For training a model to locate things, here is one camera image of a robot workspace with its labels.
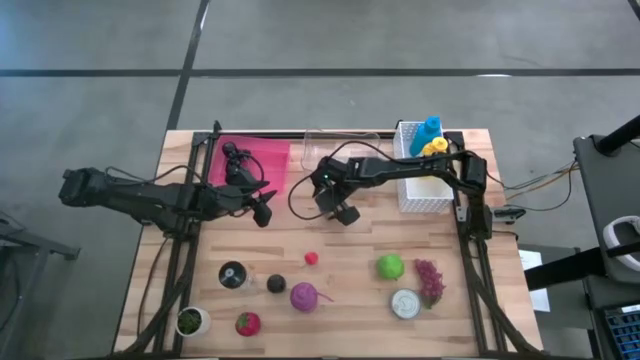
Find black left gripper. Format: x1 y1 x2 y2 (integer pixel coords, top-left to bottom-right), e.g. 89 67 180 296
219 141 278 229

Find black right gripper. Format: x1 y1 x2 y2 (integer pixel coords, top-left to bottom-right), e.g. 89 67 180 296
309 156 361 227

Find clear bottle black lid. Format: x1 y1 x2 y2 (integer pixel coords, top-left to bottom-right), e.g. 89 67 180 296
217 260 256 291

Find blue plastic bottle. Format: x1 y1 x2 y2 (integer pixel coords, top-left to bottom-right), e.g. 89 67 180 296
408 115 443 158

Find green apple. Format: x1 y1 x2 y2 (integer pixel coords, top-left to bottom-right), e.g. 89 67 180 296
375 253 406 281

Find yellow plastic bottle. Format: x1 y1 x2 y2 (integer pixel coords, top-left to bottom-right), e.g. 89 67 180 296
420 136 450 159

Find magenta plastic water bottle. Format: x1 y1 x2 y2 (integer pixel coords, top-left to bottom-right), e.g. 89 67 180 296
289 281 335 314

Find pink plastic tray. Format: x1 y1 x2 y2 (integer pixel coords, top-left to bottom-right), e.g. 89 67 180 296
207 134 292 196

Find clear plastic bin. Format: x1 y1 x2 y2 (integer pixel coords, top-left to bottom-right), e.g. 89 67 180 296
301 128 382 174

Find black plum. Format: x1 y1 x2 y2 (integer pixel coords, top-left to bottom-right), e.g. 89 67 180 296
265 273 288 295

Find white perforated basket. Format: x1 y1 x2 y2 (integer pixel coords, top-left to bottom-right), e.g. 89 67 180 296
392 119 456 215

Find red round fruit green leaves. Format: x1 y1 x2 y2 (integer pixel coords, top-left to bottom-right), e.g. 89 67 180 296
234 311 263 338

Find red grape bunch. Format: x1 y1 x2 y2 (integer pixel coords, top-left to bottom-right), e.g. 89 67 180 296
413 258 447 310

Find silver tuna can blue label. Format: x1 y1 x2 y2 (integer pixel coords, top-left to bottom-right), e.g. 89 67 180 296
389 288 423 320

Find white pot with green plant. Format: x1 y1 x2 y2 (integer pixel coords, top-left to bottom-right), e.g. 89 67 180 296
174 305 212 338

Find small black device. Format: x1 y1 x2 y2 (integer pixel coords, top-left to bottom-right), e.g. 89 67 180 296
492 206 527 222

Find white paper sheet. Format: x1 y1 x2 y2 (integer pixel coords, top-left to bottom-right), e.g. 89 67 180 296
517 248 551 314

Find black metal stand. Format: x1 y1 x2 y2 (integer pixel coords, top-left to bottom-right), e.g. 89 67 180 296
0 209 81 360

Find black equipment cart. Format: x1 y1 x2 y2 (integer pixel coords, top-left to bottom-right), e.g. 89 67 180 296
572 114 640 360

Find white round device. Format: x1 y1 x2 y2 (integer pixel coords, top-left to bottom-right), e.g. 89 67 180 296
602 214 640 256

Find black keyboard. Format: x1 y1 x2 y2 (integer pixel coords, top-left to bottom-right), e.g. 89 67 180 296
602 302 640 360

